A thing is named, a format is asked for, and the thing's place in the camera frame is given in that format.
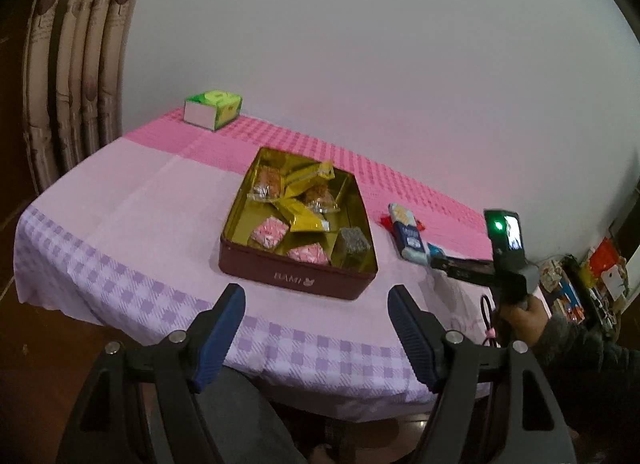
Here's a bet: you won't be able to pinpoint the person's right forearm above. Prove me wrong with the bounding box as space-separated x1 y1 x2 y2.
530 311 640 440

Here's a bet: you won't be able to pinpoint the grey snack packet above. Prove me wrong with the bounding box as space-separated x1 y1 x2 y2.
330 226 372 269

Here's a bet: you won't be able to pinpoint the clear packet of brown snacks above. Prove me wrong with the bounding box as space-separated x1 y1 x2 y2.
302 183 341 217

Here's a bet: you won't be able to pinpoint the maroon tin box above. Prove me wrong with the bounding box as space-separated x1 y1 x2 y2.
219 146 379 301

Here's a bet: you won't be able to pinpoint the person's leg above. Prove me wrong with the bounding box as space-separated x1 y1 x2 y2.
200 366 311 464

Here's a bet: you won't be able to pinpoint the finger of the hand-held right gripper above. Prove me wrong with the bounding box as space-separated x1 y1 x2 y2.
426 242 493 267
430 258 495 289

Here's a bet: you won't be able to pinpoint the yellow snack packet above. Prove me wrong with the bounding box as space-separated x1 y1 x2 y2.
272 199 333 233
277 161 336 202

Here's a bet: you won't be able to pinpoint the blue snack packet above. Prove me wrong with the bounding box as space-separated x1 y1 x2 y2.
389 203 432 263

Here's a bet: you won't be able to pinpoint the cluttered dark shelf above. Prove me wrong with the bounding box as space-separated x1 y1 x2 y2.
537 236 631 339

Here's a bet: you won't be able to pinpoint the green tissue box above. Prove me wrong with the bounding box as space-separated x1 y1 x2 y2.
183 90 243 132

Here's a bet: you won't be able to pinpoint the pink snack packet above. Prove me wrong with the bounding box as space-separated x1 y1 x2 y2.
248 216 291 249
287 242 328 265

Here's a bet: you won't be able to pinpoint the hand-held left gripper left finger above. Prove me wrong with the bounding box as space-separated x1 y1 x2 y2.
55 283 247 464

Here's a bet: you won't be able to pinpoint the patterned curtain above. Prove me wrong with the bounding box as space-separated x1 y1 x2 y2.
20 0 156 195

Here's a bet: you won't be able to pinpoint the pink checked tablecloth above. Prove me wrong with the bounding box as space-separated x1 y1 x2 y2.
14 106 501 420

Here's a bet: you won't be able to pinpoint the clear packet of orange snacks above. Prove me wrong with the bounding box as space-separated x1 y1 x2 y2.
246 166 286 203

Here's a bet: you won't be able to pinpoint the black cord with pink bead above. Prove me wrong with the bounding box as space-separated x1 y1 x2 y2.
480 294 501 347

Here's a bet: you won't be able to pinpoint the red snack packet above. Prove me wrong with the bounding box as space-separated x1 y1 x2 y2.
380 214 426 235

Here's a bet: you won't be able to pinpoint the person's right hand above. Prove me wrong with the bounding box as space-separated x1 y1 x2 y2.
497 294 551 345

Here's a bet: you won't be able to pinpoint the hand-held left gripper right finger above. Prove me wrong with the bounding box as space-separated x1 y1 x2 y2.
387 285 576 464

